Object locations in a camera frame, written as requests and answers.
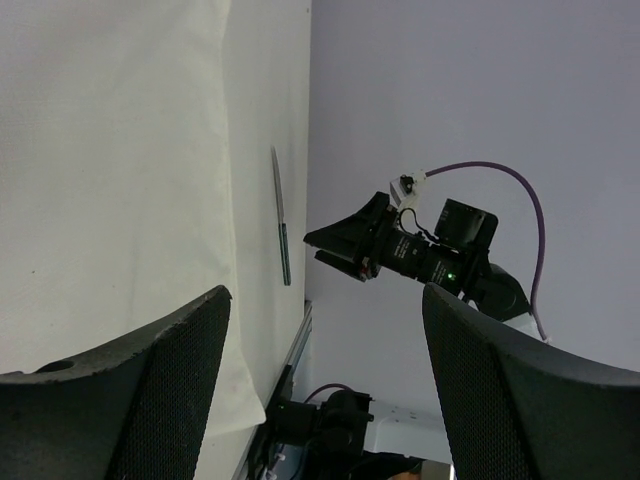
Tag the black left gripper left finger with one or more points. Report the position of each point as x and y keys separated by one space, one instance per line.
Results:
x=135 y=407

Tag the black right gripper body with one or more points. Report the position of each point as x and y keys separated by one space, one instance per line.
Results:
x=454 y=257

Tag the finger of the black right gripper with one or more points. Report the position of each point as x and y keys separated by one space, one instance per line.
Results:
x=353 y=235
x=347 y=267

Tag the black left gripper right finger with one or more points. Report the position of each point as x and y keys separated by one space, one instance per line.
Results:
x=517 y=408

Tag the knife with teal handle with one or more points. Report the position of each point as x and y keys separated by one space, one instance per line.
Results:
x=282 y=227

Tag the white cloth napkin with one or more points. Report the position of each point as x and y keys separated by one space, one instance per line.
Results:
x=116 y=201

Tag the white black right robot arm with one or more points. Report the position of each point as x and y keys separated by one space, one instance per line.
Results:
x=497 y=294

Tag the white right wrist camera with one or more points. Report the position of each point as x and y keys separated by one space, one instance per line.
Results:
x=406 y=190

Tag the aluminium front frame rail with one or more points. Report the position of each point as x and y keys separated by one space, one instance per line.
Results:
x=285 y=390

